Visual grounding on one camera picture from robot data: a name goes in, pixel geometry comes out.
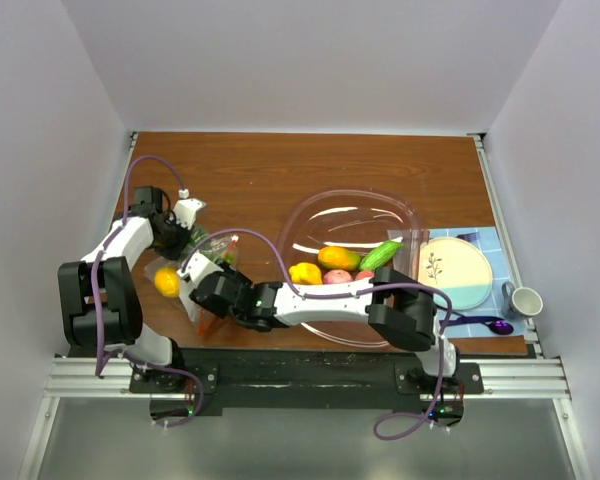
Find green fake vegetable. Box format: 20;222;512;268
188;225;209;247

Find yellow fake lemon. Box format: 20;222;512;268
153;267;180;298

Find clear zip top bag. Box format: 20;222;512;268
144;226;239;335

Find yellow fake bell pepper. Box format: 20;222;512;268
288;262;323;285

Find purple fake onion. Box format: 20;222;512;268
323;269;353;285

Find orange fake mango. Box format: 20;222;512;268
317;246;361;271

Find red fake tomato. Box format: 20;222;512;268
355;270;374;281

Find light green fake cucumber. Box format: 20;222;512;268
359;240;403;271

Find green fake grapes bunch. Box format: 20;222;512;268
207;244;239;266

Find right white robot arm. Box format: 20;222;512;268
181;265;461;393

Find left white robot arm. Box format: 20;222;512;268
57;186;205;392

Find clear pink plastic tray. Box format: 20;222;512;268
277;187;429;349

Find cream floral plate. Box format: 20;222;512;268
418;237;494;311

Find purple plastic fork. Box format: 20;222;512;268
457;231;480;242

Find blue checkered placemat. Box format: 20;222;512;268
418;227;511;317

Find purple plastic spoon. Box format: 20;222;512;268
449;315;514;336

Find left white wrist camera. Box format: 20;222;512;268
172;188;206;230

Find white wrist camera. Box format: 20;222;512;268
172;188;206;230
178;252;221;284

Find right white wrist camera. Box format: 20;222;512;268
178;252;221;284

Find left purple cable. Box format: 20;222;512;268
93;154;204;427

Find white blue-handled mug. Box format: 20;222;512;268
501;281;544;320

